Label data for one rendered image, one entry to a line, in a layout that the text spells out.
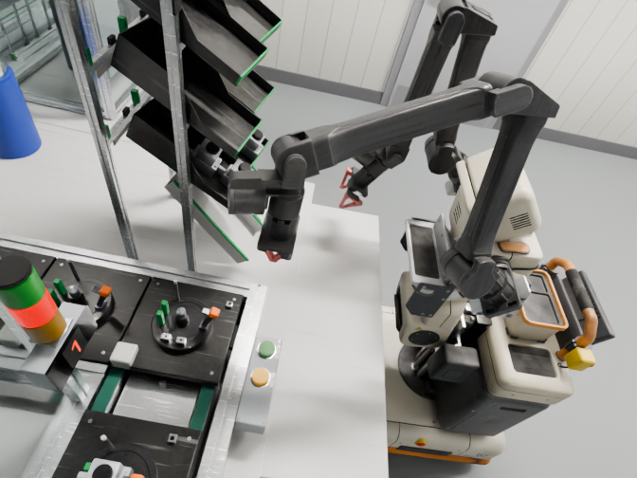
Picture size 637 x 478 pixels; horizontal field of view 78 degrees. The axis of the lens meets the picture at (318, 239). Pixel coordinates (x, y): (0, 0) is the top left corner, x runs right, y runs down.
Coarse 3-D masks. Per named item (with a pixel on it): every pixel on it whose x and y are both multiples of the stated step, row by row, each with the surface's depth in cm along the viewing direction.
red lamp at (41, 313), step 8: (48, 296) 55; (40, 304) 54; (48, 304) 55; (16, 312) 52; (24, 312) 53; (32, 312) 53; (40, 312) 54; (48, 312) 56; (16, 320) 54; (24, 320) 54; (32, 320) 54; (40, 320) 55; (48, 320) 56
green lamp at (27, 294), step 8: (32, 272) 51; (32, 280) 51; (40, 280) 53; (8, 288) 48; (16, 288) 49; (24, 288) 50; (32, 288) 51; (40, 288) 53; (0, 296) 49; (8, 296) 49; (16, 296) 50; (24, 296) 51; (32, 296) 52; (40, 296) 53; (8, 304) 51; (16, 304) 51; (24, 304) 51; (32, 304) 52
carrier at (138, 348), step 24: (168, 288) 102; (192, 288) 103; (144, 312) 96; (168, 312) 94; (192, 312) 96; (144, 336) 92; (168, 336) 90; (192, 336) 93; (216, 336) 96; (120, 360) 86; (144, 360) 89; (168, 360) 90; (192, 360) 91; (216, 360) 92; (216, 384) 89
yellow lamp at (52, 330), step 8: (56, 312) 58; (56, 320) 58; (64, 320) 62; (24, 328) 56; (32, 328) 56; (40, 328) 56; (48, 328) 57; (56, 328) 59; (64, 328) 61; (32, 336) 57; (40, 336) 58; (48, 336) 58; (56, 336) 60
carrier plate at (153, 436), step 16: (96, 416) 80; (112, 416) 80; (80, 432) 78; (96, 432) 78; (112, 432) 79; (128, 432) 79; (144, 432) 80; (160, 432) 80; (176, 432) 81; (192, 432) 81; (80, 448) 76; (96, 448) 77; (144, 448) 78; (160, 448) 79; (176, 448) 79; (192, 448) 80; (64, 464) 74; (80, 464) 74; (160, 464) 77; (176, 464) 77; (192, 464) 79
